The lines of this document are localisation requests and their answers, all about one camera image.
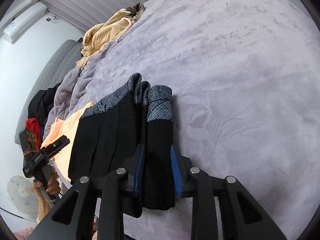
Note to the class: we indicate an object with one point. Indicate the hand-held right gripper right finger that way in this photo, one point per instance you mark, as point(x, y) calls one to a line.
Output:
point(175, 172)

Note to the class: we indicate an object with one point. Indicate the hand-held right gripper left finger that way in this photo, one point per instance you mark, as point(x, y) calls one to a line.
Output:
point(139, 165)

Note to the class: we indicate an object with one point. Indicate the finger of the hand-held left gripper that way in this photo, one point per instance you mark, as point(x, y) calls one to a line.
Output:
point(58, 143)

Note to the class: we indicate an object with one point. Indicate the black pants with grey waistband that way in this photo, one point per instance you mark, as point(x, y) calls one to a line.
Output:
point(120, 135)

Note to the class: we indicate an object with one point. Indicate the person's left forearm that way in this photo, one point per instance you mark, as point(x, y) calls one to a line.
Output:
point(45, 207)

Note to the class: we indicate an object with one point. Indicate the person's left hand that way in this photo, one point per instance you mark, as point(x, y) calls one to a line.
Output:
point(52, 182)

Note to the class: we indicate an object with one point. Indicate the orange cloth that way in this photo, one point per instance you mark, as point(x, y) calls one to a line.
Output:
point(67, 127)

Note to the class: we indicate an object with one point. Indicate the red cloth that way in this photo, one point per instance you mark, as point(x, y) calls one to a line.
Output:
point(33, 127)

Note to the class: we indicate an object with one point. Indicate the white electric fan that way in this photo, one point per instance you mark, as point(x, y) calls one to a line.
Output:
point(22, 195)

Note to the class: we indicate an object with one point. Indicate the black clothes pile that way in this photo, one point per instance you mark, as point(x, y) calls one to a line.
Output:
point(42, 102)

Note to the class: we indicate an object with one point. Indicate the grey quilted headboard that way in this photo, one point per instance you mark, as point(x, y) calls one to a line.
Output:
point(57, 62)

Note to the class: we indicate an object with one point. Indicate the purple fleece blanket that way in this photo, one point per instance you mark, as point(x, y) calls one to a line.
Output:
point(225, 80)

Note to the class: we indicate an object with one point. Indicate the yellow striped garment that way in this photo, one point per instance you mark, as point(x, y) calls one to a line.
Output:
point(105, 35)

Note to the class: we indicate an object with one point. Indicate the white air conditioner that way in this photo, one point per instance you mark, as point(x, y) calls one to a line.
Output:
point(23, 22)

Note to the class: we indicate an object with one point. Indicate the white pleated curtain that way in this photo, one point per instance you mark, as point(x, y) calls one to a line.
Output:
point(87, 0)

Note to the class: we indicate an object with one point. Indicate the brown cloth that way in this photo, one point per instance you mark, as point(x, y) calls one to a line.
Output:
point(136, 8)

